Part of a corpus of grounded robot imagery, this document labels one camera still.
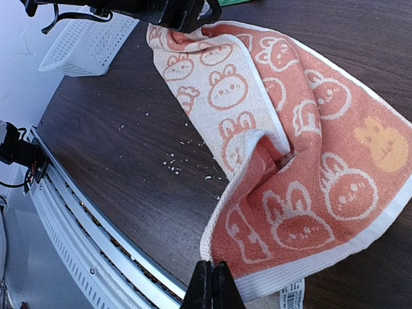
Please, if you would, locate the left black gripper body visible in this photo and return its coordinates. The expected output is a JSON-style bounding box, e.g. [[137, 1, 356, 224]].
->
[[21, 0, 222, 33]]

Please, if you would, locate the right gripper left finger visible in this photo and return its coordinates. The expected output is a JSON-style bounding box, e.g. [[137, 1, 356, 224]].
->
[[180, 261, 213, 309]]

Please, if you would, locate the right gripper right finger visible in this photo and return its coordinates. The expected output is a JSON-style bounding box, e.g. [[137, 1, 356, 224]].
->
[[212, 261, 246, 309]]

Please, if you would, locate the orange bunny pattern towel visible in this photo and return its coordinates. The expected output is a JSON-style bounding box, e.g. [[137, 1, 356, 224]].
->
[[146, 21, 411, 303]]

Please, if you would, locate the green microfiber towel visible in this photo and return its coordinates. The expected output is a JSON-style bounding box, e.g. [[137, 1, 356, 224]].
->
[[218, 0, 251, 7]]

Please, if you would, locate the white perforated plastic basket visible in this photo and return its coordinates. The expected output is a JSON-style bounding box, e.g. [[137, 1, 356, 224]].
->
[[39, 13, 139, 77]]

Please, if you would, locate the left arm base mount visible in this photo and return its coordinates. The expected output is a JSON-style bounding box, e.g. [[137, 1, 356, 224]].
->
[[1, 120, 50, 194]]

